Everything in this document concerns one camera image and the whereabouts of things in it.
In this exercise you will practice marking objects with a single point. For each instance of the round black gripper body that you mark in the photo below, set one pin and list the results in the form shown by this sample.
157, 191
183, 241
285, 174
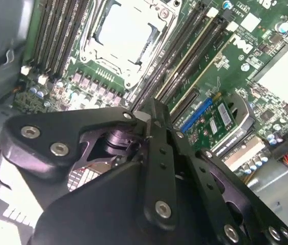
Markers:
95, 217

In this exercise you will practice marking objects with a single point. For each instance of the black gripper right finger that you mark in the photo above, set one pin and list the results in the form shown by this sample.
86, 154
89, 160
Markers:
222, 171

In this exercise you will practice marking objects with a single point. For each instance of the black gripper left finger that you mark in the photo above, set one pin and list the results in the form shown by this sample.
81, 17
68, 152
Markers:
95, 118

